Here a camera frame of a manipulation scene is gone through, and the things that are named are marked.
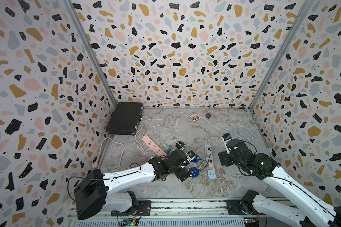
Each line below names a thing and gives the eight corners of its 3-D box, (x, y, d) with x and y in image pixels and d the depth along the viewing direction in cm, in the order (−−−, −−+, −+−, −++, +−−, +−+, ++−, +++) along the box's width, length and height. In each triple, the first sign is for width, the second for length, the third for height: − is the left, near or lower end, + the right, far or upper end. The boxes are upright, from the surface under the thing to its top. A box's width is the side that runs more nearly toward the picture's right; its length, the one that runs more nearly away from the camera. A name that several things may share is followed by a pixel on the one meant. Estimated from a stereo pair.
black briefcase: (107, 134, 105) (104, 130, 100) (118, 106, 124) (116, 102, 119) (138, 135, 105) (136, 130, 100) (144, 107, 124) (143, 102, 120)
